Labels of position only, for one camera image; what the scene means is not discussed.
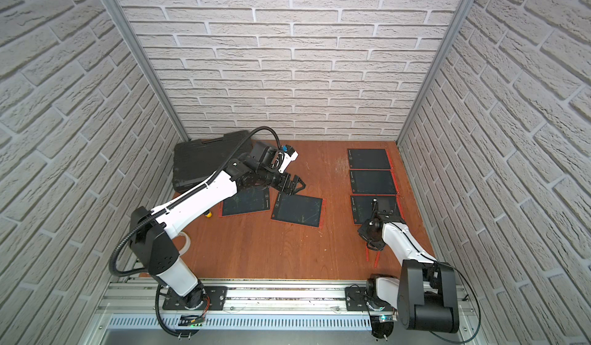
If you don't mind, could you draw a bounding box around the writing tablet red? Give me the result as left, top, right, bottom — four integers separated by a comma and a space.
221, 187, 270, 217
271, 194, 324, 228

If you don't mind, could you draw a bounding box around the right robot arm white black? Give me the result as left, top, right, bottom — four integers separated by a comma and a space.
358, 210, 460, 334

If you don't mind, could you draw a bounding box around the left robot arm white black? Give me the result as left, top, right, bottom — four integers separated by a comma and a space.
127, 142, 305, 309

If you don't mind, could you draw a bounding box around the black plastic tool case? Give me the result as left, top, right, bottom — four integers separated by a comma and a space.
172, 130, 252, 194

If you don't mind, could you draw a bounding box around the white tape roll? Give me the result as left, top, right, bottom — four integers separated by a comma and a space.
179, 231, 191, 256

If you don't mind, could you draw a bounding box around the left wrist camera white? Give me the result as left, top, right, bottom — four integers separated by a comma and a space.
278, 145, 299, 174

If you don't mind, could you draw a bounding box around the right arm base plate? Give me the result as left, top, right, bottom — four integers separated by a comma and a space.
344, 284, 371, 312

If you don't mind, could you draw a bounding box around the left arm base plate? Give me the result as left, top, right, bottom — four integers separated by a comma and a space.
163, 286, 228, 311

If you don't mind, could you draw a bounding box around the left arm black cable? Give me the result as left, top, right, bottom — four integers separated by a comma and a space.
108, 126, 283, 339

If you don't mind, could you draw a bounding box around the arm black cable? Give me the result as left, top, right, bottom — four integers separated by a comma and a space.
366, 198, 482, 345
108, 126, 283, 339

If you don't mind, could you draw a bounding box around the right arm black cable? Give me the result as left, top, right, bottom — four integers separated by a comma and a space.
366, 198, 482, 345

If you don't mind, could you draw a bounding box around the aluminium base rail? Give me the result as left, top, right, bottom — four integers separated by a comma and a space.
80, 278, 486, 344

